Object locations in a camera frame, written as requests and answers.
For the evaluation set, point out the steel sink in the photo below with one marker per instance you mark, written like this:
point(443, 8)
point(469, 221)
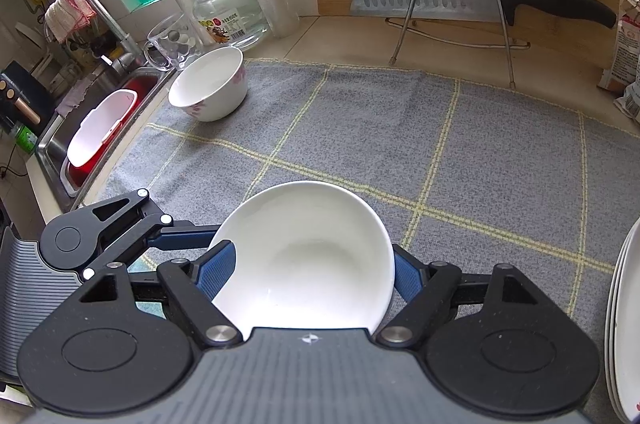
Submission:
point(50, 148)

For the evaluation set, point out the clear glass mug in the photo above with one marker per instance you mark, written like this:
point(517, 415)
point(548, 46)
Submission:
point(172, 48)

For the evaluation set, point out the metal faucet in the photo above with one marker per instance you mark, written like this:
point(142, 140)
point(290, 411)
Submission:
point(107, 21)

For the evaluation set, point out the pink cloth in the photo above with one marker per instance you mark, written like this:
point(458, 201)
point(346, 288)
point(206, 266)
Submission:
point(67, 16)

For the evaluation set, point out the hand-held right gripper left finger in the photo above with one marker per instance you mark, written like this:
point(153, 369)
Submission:
point(215, 274)

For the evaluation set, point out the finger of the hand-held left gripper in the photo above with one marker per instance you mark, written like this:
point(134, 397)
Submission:
point(175, 240)

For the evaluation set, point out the white floral bowl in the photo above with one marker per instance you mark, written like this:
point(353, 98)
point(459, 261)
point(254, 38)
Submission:
point(210, 73)
point(300, 244)

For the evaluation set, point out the grey checked dish mat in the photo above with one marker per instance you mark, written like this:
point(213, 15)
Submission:
point(400, 143)

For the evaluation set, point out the white drain basket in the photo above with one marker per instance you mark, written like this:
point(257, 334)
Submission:
point(97, 123)

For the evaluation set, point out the orange and white packet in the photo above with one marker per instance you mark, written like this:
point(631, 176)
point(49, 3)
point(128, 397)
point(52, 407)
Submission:
point(625, 53)

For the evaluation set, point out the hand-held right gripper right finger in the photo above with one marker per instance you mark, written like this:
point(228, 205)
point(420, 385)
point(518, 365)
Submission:
point(402, 274)

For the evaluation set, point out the glass jar with yellow lid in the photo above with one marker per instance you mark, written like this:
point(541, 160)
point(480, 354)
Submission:
point(225, 13)

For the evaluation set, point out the red basin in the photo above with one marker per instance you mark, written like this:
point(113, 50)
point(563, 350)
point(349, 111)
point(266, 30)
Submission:
point(145, 86)

